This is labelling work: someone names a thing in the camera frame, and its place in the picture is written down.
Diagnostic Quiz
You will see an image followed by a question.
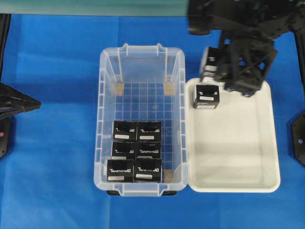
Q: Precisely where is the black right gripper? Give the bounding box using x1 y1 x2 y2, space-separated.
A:
214 33 277 97

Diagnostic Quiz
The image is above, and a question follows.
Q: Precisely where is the black and white box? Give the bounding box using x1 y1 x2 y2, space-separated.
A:
199 46 224 87

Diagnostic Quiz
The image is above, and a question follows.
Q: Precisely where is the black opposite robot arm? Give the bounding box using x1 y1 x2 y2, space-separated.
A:
187 0 305 97

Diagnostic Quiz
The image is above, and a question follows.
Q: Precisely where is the clear plastic storage case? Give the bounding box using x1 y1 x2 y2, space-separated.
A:
93 44 188 197

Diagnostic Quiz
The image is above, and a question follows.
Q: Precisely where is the black small box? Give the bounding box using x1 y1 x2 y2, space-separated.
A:
134 158 162 183

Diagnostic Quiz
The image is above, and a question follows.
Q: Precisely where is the white plastic tray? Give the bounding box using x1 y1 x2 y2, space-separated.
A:
185 78 281 193

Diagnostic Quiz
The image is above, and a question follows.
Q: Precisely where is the blue table cloth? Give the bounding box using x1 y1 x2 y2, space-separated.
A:
0 15 305 229

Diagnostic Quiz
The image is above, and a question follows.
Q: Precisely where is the black right robot base plate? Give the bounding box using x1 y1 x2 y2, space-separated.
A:
287 110 305 167

